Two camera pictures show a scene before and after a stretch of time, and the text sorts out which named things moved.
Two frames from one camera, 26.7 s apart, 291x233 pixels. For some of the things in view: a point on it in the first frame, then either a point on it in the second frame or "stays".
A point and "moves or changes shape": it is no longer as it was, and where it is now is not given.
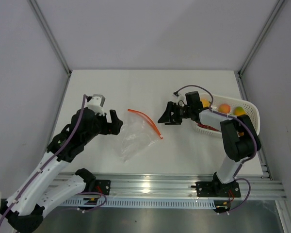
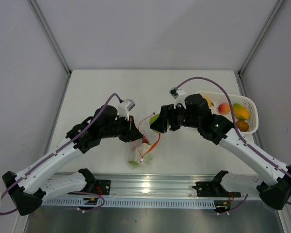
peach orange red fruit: x=225 y=108 stays
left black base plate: x=103 y=186 stays
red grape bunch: x=206 y=126 moves or changes shape
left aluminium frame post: x=43 y=22 stays
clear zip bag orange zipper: x=138 y=133 moves or changes shape
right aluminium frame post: x=270 y=21 stays
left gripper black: x=113 y=127 -> x=132 y=133
